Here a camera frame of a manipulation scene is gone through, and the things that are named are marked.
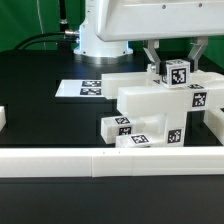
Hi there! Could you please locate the white chair seat part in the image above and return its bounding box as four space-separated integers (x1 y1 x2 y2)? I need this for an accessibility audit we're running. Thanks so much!
133 79 188 146

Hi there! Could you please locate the white chair back frame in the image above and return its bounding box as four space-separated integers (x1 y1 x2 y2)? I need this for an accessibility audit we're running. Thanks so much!
100 70 224 118

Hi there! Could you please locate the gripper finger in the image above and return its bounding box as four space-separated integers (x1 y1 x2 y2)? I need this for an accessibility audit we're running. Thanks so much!
187 36 208 72
144 40 164 75

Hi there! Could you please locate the white U-shaped obstacle fence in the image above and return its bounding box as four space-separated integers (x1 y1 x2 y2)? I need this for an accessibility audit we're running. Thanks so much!
0 106 224 178

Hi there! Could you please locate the black cable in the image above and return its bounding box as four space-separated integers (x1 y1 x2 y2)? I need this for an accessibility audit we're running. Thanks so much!
13 29 81 52

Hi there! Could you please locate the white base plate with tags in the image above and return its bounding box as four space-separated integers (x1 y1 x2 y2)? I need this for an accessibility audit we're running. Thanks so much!
55 79 102 97

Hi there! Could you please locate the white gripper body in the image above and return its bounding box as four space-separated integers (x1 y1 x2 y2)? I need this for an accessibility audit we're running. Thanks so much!
95 0 224 41

